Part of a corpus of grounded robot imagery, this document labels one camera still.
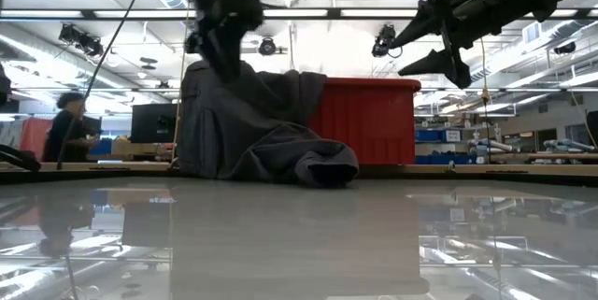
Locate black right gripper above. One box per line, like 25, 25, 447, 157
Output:
390, 0, 520, 90

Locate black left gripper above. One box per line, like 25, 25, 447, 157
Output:
184, 0, 266, 82

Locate dark grey shorts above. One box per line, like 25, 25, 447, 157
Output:
177, 60, 360, 188

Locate blue storage bin with label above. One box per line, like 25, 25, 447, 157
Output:
414, 129, 463, 143

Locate large black monitor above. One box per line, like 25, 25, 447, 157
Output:
130, 102, 179, 145

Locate red plastic bin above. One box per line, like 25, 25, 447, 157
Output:
307, 77, 422, 165

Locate white air vent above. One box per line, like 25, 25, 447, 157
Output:
521, 21, 543, 45

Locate row of blue bins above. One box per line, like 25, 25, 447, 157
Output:
414, 153, 477, 165

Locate small black monitor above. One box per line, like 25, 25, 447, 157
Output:
83, 116, 103, 136

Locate person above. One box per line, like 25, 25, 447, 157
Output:
41, 92, 100, 164

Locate orange partition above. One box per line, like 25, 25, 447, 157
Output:
18, 117, 53, 161

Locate black ceiling camera with cable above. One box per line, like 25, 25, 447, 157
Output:
371, 23, 404, 59

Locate round black ceiling camera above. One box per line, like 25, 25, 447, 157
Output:
258, 36, 278, 57

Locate beige hanging rope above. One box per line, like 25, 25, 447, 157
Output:
168, 7, 192, 170

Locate long black cable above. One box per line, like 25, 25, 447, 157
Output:
55, 0, 155, 171

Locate black aluminium table frame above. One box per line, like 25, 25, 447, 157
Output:
0, 168, 598, 187

